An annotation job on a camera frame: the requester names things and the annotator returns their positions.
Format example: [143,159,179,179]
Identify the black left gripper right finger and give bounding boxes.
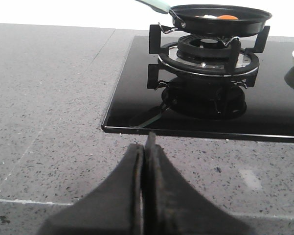
[143,133,251,235]

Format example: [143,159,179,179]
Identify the black glass gas stove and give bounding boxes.
[102,36,294,142]

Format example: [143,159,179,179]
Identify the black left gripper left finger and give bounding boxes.
[37,144,144,235]

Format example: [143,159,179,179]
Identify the black burner with pan support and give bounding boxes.
[146,22,271,90]

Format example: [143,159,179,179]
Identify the black frying pan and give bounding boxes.
[140,0,272,38]

